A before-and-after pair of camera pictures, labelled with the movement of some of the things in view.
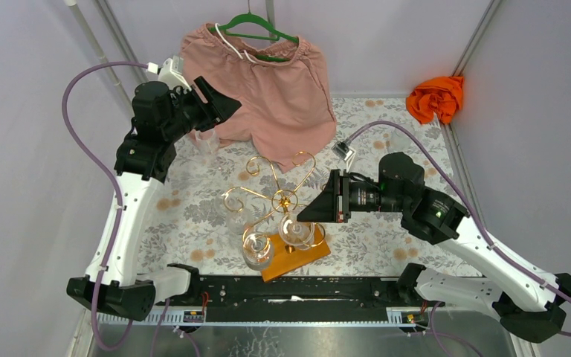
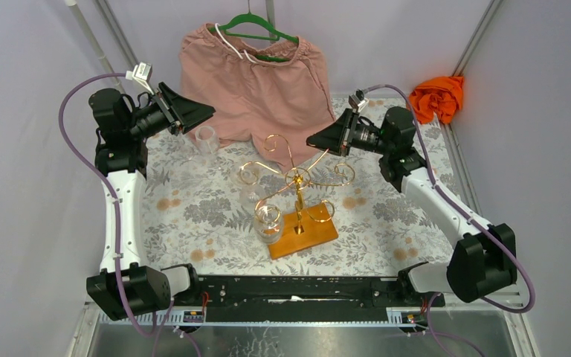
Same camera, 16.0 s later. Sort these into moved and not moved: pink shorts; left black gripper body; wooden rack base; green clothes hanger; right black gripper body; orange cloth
Moved: left black gripper body; wooden rack base; right black gripper body
Not moved: orange cloth; pink shorts; green clothes hanger
